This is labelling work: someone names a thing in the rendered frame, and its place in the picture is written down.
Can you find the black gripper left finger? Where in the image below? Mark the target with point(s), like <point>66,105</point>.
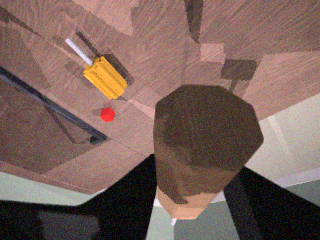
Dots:
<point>121,212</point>

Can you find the grey l-shaped hex key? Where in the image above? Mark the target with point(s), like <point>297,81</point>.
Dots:
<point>39,97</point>

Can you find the small red block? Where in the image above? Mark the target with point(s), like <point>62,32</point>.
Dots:
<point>107,114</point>

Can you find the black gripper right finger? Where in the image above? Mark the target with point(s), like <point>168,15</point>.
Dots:
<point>262,210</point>

